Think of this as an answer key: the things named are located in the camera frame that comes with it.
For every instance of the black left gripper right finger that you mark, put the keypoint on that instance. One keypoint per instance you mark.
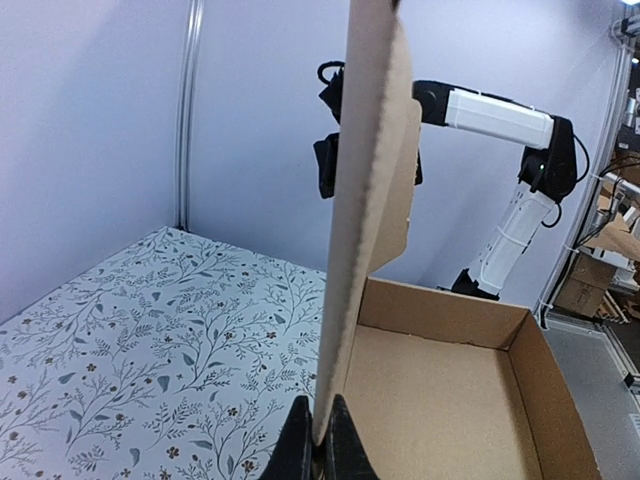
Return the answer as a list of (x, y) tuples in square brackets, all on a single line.
[(345, 455)]

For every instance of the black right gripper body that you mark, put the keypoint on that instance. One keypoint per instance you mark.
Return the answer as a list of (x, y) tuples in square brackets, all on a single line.
[(326, 154)]

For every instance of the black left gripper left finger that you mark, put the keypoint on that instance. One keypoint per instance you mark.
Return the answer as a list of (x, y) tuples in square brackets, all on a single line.
[(291, 458)]

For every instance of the brown cardboard box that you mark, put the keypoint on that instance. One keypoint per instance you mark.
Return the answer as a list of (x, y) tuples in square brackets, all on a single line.
[(439, 385)]

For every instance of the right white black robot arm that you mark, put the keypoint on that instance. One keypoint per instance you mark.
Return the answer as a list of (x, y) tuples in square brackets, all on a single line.
[(465, 183)]

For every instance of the white floral table cloth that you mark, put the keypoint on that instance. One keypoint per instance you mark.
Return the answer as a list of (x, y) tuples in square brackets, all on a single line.
[(177, 358)]

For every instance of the stacked cardboard boxes background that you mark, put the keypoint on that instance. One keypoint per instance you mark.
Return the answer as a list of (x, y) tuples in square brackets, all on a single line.
[(602, 281)]

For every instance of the right aluminium corner post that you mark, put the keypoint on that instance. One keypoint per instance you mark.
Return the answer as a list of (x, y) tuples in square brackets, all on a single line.
[(185, 112)]

